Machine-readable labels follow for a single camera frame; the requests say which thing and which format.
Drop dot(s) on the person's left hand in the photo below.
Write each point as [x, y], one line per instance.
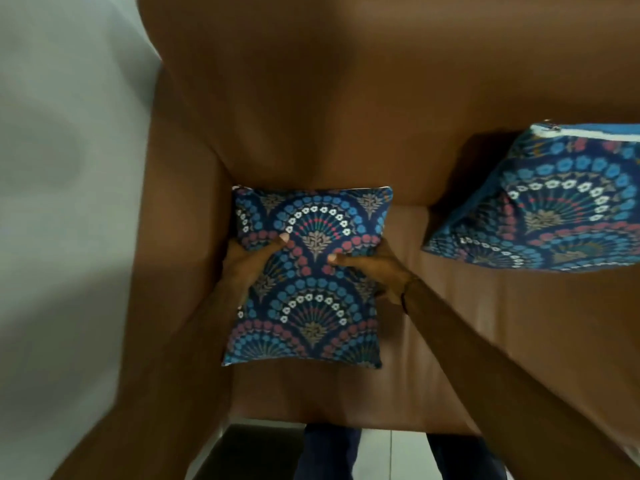
[247, 267]

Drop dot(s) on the person's right hand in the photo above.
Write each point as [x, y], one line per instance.
[377, 274]

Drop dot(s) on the person's right thumb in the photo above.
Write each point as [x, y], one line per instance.
[347, 259]

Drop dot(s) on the person's left thumb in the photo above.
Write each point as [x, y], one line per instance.
[272, 246]

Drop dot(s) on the blue patterned cushion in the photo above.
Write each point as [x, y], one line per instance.
[310, 299]
[555, 204]

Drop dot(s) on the person's left forearm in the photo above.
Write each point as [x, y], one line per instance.
[165, 384]

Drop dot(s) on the person's right forearm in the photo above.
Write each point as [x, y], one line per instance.
[515, 389]

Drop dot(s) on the dark wrist band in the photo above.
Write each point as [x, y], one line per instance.
[407, 294]

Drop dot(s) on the brown leather sofa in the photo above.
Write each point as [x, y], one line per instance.
[350, 94]

